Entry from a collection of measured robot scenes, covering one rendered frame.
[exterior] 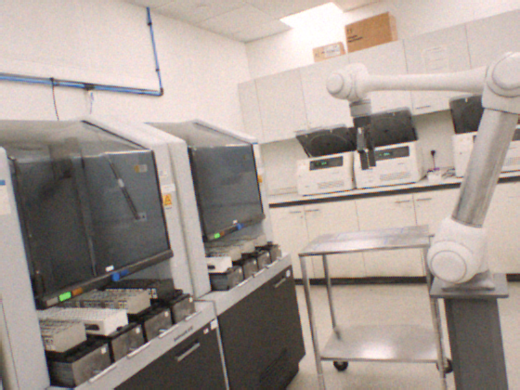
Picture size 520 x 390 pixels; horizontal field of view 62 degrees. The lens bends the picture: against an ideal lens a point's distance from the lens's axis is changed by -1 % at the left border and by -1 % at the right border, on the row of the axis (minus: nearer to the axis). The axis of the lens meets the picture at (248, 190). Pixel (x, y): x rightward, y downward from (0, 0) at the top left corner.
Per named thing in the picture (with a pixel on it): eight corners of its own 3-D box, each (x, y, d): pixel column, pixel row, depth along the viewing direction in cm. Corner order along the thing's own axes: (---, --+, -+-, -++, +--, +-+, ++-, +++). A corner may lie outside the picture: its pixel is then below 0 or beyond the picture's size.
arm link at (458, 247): (475, 279, 156) (465, 300, 138) (429, 263, 164) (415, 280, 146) (552, 58, 135) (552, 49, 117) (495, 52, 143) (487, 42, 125)
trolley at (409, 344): (316, 411, 220) (292, 253, 216) (334, 368, 262) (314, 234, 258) (461, 422, 194) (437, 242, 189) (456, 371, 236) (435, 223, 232)
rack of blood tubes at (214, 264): (171, 276, 216) (169, 264, 216) (184, 270, 225) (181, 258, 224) (222, 275, 202) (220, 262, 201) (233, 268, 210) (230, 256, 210)
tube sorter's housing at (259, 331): (80, 426, 242) (25, 137, 234) (173, 357, 316) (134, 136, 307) (245, 461, 191) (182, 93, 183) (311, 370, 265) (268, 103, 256)
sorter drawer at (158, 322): (24, 333, 183) (20, 313, 182) (52, 320, 195) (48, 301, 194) (157, 343, 148) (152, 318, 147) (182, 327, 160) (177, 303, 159)
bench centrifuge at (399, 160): (356, 190, 404) (344, 116, 400) (370, 183, 459) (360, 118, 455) (419, 183, 378) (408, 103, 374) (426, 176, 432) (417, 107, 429)
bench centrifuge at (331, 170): (296, 197, 434) (286, 133, 430) (319, 189, 487) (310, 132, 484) (351, 190, 405) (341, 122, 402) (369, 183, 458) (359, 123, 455)
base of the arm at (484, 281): (494, 272, 174) (492, 259, 174) (496, 291, 154) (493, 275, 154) (445, 274, 183) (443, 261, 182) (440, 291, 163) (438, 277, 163)
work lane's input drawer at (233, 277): (120, 291, 231) (116, 274, 231) (137, 283, 244) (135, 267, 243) (238, 291, 196) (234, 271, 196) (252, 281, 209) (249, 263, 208)
